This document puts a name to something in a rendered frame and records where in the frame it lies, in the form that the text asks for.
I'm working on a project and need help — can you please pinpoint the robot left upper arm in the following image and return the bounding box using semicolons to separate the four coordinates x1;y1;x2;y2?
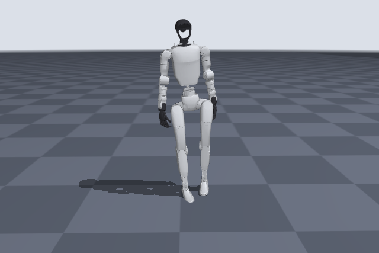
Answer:
198;46;214;80

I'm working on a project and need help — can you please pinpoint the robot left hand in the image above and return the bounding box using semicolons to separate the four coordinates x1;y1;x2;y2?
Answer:
211;97;217;120

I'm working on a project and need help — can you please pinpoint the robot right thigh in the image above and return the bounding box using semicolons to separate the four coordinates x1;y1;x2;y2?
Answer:
171;101;188;155

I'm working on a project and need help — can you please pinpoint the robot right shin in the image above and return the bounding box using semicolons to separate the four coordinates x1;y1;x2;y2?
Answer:
175;147;188;191

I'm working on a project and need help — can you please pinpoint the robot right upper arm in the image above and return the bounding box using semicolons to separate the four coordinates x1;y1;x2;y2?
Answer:
160;49;172;85

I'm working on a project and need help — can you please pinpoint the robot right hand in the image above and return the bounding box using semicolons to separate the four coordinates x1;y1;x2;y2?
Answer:
158;103;171;128

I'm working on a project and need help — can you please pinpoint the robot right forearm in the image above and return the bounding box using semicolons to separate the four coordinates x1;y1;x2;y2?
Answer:
158;76;168;109

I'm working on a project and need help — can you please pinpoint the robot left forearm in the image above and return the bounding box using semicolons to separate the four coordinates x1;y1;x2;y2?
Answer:
205;78;217;101

